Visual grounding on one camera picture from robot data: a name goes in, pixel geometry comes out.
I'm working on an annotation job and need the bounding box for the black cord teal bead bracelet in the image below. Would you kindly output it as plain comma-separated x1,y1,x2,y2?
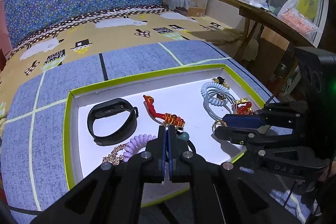
176,130,197,154

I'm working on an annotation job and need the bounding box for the red woven cord bracelet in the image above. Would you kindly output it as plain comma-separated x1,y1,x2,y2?
142,94,186,128

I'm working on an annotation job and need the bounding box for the gold black charm earring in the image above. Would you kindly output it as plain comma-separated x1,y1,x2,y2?
212,76,230,90

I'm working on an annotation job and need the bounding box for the green jewelry box tray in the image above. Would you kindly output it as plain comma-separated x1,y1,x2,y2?
63,63,267,208

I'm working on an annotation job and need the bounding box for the black fitness band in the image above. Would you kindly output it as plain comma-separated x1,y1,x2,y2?
87,98,138,146

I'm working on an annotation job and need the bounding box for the wooden side table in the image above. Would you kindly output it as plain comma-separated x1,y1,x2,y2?
217,0,313,95

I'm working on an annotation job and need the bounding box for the pink white packet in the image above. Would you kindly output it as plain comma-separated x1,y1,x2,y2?
277,0,320,41

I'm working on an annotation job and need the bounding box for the yellow plastic bag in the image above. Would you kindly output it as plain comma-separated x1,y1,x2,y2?
295,0,318,20

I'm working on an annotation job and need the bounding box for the tan sheep print bedsheet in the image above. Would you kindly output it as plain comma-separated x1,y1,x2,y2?
1,7,243,118

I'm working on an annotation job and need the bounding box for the purple spiral hair tie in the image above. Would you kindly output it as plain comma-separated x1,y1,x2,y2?
122,134,158,163

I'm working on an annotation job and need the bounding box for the red bead bracelet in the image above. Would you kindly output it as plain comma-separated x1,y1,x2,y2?
234,97,255,117

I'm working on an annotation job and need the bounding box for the rose gold chain bracelet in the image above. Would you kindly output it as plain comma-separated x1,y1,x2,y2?
101,143,128,166

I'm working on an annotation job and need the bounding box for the light blue spiral hair tie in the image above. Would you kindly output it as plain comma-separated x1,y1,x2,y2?
200,81,232,111

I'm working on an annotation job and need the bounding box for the grey elastic hair tie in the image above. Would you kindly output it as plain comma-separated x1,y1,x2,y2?
204,90,237,122

